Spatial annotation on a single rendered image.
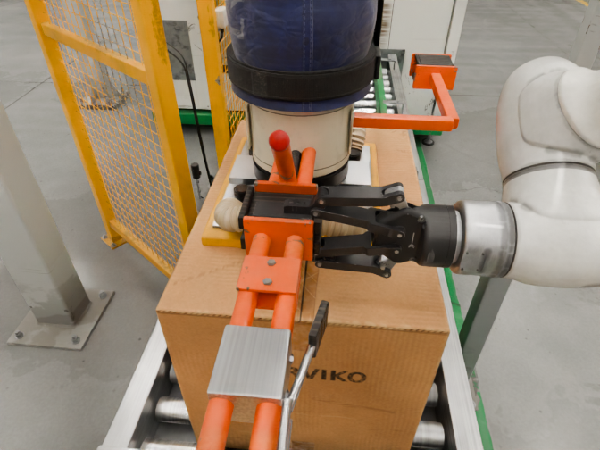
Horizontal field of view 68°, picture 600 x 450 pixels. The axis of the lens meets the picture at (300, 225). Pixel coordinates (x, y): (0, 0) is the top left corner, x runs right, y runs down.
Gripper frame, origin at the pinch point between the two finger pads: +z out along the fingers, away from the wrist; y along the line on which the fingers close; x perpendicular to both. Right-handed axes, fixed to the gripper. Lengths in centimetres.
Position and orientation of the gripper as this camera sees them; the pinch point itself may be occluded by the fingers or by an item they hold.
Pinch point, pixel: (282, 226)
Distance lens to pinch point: 54.4
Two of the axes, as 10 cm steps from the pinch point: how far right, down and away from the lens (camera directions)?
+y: 0.0, 7.8, 6.3
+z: -9.9, -0.6, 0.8
